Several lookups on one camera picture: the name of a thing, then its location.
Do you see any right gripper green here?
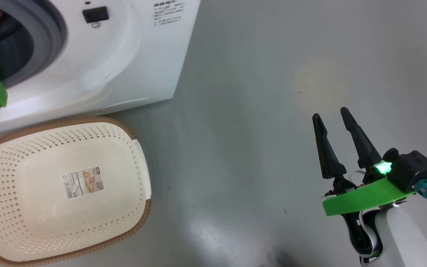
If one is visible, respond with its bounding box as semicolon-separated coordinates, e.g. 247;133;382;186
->
312;107;418;217

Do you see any grey rubber door gasket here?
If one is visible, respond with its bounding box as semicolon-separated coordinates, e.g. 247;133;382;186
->
0;0;67;89

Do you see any black door latch socket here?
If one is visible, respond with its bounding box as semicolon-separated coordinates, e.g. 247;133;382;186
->
82;6;109;24

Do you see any paper basket label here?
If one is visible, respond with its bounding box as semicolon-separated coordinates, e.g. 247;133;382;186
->
63;167;105;200

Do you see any white front-load washing machine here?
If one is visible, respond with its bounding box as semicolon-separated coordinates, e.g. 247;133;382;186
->
0;0;201;145

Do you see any cream perforated laundry basket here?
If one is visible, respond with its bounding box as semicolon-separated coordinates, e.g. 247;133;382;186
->
0;117;152;267

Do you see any round white filter cover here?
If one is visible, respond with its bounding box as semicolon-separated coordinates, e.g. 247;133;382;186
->
99;97;151;112

